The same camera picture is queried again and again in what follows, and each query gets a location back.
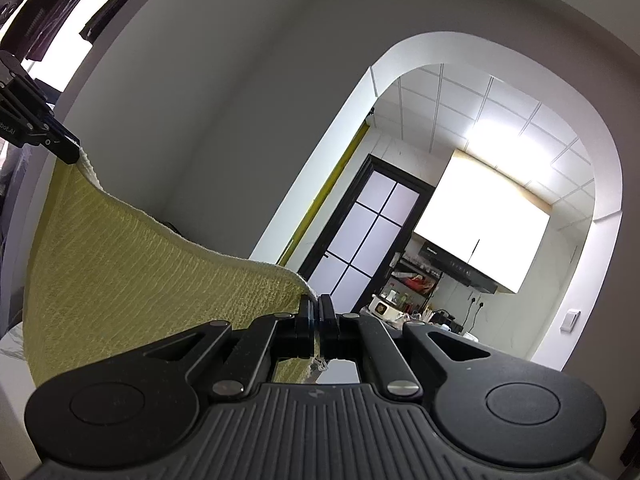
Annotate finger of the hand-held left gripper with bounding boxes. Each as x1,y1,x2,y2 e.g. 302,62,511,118
30,118,82,165

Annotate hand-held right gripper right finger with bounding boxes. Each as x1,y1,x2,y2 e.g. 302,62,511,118
320,294,493,402

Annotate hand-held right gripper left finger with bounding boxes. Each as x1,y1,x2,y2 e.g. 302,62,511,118
144,296,319,403

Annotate yellow knitted towel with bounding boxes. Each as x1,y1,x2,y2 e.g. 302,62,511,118
22,146,330,387

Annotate white kitchen appliance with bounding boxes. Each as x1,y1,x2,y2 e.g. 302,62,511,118
370,295,402,319

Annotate black kitchen shelf rack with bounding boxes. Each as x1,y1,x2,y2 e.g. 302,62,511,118
387,252,445,317

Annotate dark hanging clothes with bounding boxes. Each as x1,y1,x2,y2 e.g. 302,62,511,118
0,0,148,63

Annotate black framed glass door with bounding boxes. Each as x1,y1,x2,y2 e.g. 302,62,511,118
302,155,436,312

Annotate black range hood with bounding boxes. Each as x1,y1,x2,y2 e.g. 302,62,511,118
415,240,501,295

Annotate wall outlet with black cable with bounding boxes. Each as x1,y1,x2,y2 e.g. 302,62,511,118
466,294,487,332

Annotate white wall cabinet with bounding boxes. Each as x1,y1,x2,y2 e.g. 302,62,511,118
413,149,552,295

